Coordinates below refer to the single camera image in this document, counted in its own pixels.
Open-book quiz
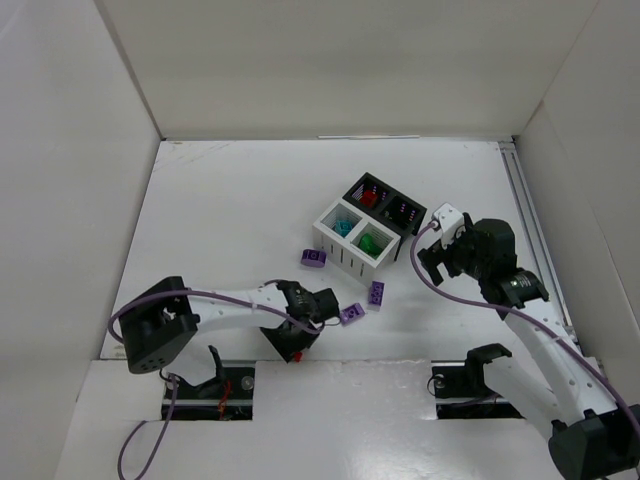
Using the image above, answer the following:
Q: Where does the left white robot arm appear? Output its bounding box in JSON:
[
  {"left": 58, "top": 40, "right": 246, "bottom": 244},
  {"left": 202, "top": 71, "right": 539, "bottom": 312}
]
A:
[{"left": 108, "top": 276, "right": 340, "bottom": 387}]

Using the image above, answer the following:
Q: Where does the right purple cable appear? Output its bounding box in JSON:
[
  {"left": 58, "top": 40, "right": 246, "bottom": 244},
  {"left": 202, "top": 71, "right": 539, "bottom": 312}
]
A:
[{"left": 410, "top": 222, "right": 640, "bottom": 441}]

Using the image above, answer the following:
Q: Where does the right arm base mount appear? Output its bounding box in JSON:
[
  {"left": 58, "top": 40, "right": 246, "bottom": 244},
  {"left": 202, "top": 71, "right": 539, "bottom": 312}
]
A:
[{"left": 427, "top": 343, "right": 522, "bottom": 420}]

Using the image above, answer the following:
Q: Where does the black double bin container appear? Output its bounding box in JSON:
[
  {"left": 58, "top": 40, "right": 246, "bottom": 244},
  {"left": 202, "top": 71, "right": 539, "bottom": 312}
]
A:
[{"left": 343, "top": 172, "right": 426, "bottom": 238}]

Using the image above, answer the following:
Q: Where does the red rectangular lego brick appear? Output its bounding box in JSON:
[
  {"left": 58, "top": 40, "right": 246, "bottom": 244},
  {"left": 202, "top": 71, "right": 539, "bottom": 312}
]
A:
[{"left": 359, "top": 190, "right": 379, "bottom": 209}]

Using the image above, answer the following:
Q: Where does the purple rectangular lego brick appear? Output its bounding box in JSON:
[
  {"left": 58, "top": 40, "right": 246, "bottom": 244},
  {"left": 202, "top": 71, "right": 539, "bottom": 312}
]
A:
[{"left": 368, "top": 281, "right": 385, "bottom": 307}]

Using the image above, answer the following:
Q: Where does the light green lego brick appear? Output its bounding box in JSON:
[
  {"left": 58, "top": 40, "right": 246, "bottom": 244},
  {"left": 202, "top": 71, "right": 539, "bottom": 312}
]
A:
[{"left": 358, "top": 233, "right": 383, "bottom": 258}]

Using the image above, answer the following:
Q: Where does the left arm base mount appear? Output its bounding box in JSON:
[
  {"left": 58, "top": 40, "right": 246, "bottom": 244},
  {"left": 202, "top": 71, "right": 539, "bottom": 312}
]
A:
[{"left": 159, "top": 353, "right": 255, "bottom": 421}]

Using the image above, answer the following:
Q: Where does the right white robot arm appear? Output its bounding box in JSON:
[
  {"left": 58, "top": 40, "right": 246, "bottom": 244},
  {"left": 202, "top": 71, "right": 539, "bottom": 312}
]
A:
[{"left": 410, "top": 204, "right": 639, "bottom": 479}]

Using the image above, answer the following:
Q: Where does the purple round lego brick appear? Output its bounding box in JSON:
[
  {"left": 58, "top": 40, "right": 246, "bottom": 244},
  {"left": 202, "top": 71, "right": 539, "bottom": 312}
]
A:
[{"left": 300, "top": 249, "right": 327, "bottom": 268}]

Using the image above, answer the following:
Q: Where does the teal rectangular lego brick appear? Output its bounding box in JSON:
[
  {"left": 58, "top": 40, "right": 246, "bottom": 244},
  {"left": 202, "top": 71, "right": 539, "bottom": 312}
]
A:
[{"left": 334, "top": 219, "right": 354, "bottom": 238}]

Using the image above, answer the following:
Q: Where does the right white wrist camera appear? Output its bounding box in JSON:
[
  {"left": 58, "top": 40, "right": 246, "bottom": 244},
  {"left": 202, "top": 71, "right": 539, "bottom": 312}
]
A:
[{"left": 431, "top": 203, "right": 465, "bottom": 249}]

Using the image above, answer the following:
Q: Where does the white double bin container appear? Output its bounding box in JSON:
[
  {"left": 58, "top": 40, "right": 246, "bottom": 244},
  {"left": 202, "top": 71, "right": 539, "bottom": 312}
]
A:
[{"left": 312, "top": 199, "right": 401, "bottom": 287}]

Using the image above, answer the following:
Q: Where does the purple sloped lego brick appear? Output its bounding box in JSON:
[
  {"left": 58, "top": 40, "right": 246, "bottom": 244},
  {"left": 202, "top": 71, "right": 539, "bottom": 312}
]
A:
[{"left": 340, "top": 302, "right": 366, "bottom": 326}]

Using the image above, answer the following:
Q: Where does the aluminium rail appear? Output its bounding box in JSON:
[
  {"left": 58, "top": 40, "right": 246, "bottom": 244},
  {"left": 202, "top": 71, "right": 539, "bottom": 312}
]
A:
[{"left": 498, "top": 140, "right": 580, "bottom": 349}]

